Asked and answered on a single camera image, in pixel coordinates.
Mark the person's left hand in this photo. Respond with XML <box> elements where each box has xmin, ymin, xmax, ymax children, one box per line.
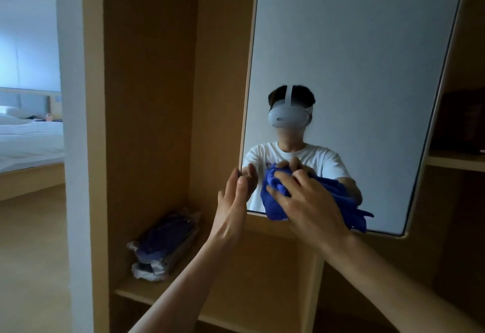
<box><xmin>210</xmin><ymin>167</ymin><xmax>251</xmax><ymax>246</ymax></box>

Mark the person's right hand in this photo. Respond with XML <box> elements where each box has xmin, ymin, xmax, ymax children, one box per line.
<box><xmin>266</xmin><ymin>169</ymin><xmax>351</xmax><ymax>252</ymax></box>

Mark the blue microfibre cloth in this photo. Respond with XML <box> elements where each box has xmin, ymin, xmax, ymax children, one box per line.
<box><xmin>260</xmin><ymin>163</ymin><xmax>375</xmax><ymax>234</ymax></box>

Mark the wooden wardrobe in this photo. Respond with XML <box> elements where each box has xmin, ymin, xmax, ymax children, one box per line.
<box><xmin>81</xmin><ymin>0</ymin><xmax>485</xmax><ymax>333</ymax></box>

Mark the tall framed mirror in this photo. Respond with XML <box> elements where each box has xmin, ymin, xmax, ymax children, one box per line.
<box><xmin>238</xmin><ymin>0</ymin><xmax>472</xmax><ymax>239</ymax></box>

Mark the person's right forearm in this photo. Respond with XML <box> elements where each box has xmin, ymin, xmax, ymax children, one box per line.
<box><xmin>325</xmin><ymin>232</ymin><xmax>485</xmax><ymax>333</ymax></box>

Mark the person's left forearm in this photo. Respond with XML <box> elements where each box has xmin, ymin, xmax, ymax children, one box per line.
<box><xmin>128</xmin><ymin>236</ymin><xmax>228</xmax><ymax>333</ymax></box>

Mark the blue packet in plastic wrap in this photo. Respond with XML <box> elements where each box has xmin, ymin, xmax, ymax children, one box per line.
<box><xmin>127</xmin><ymin>209</ymin><xmax>202</xmax><ymax>283</ymax></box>

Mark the white pillow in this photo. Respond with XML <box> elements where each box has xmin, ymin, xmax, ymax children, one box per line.
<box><xmin>0</xmin><ymin>105</ymin><xmax>32</xmax><ymax>126</ymax></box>

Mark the white bed with wooden frame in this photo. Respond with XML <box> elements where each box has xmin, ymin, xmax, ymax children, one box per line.
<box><xmin>0</xmin><ymin>86</ymin><xmax>66</xmax><ymax>202</ymax></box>

